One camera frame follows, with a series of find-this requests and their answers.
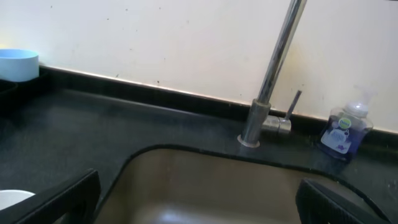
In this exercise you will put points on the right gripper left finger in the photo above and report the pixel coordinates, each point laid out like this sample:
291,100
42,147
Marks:
56,199

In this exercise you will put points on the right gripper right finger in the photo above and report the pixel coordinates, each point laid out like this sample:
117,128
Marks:
326,207

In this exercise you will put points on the white cup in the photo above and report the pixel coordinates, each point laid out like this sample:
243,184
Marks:
12,197

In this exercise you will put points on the blue soap bottle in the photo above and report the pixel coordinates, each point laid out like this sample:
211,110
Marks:
345,133

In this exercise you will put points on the steel sink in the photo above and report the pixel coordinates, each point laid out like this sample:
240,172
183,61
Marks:
202,186

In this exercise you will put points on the blue cup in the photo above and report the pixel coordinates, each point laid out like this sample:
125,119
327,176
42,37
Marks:
17,67

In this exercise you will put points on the steel tap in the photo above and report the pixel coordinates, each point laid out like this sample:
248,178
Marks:
273,68

